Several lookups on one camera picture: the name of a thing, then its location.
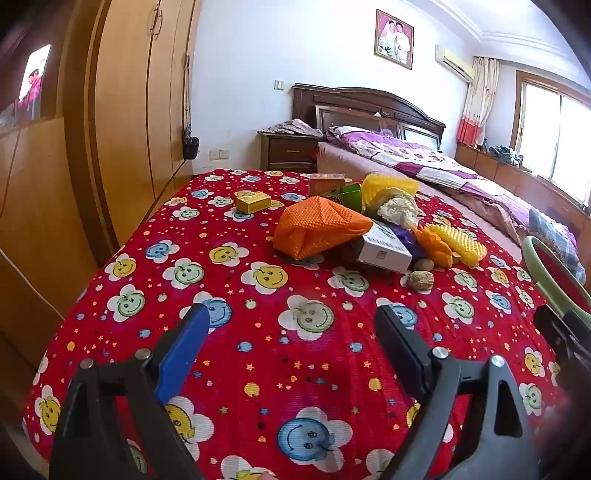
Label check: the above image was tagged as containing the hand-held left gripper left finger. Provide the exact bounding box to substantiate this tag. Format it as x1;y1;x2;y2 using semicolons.
48;302;211;480

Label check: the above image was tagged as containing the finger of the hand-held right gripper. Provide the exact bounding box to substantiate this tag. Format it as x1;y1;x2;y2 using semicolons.
534;305;591;384

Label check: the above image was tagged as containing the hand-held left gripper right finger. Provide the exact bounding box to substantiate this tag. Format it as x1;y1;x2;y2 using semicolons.
373;304;541;480

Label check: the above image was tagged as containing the orange cardboard box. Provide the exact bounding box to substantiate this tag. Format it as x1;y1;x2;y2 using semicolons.
308;174;346;197

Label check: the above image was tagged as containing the red smiley flower cloth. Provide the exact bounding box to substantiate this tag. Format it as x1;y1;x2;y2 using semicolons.
21;168;568;480

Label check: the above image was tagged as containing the purple wrapper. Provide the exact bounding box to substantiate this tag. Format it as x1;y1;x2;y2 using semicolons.
392;226;426;259

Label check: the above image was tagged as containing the white cardboard box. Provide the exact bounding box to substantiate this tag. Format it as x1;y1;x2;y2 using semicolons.
355;219;413;273

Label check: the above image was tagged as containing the blue plaid cloth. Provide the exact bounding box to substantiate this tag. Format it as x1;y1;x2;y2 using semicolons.
529;208;587;282

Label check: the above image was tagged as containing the small yellow foam net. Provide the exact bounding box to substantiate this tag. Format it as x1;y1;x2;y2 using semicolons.
429;224;488;268

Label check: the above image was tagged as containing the large orange foam net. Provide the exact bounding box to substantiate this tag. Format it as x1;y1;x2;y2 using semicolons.
273;196;374;260

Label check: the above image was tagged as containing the bed with brown cover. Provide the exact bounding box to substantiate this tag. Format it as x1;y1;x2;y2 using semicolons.
316;124;583;278

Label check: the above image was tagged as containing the low wooden cabinet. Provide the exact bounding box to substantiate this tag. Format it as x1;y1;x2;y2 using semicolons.
455;141;591;259

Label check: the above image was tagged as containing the green foil packet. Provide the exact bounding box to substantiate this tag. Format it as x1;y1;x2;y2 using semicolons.
323;183;365;215

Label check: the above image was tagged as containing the large yellow foam net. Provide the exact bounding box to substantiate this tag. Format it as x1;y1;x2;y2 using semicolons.
361;173;419;208

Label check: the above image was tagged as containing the small gold box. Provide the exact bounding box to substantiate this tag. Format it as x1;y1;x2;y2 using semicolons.
234;190;272;214

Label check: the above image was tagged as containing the purple patchwork quilt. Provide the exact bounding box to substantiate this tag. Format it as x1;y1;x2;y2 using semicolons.
325;124;541;227

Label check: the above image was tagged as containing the dark clothes pile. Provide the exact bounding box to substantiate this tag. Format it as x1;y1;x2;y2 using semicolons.
488;145;525;168

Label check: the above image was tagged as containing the black hanging bag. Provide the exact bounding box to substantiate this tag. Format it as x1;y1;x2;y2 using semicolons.
181;55;200;160

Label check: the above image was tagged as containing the purple pillow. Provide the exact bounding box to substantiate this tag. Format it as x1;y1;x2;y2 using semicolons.
328;126;384;141

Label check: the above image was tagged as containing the dark wooden nightstand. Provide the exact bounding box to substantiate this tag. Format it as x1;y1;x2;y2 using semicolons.
259;131;324;172

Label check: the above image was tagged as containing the pink clothes pile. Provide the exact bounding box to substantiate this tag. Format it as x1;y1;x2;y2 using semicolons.
261;119;324;138

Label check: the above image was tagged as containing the wooden wardrobe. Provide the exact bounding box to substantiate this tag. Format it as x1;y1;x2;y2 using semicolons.
0;0;204;370

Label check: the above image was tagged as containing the dark wooden headboard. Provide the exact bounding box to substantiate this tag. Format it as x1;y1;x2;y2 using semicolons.
292;83;446;153

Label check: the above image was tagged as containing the floral red-hem curtain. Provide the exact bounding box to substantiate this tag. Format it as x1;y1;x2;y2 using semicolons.
456;56;500;148

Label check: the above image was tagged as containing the lit screen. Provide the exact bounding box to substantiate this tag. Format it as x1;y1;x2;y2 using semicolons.
18;44;51;116

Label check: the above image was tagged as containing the white cable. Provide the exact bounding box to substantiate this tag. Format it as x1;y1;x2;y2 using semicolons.
0;249;65;319

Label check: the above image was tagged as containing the wooden frame window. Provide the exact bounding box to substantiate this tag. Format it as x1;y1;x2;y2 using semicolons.
515;69;591;206

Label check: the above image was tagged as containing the wall air conditioner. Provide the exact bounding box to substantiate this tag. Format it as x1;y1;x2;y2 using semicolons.
434;44;476;84

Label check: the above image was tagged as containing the framed wall photo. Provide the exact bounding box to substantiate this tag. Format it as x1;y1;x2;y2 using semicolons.
374;9;415;70

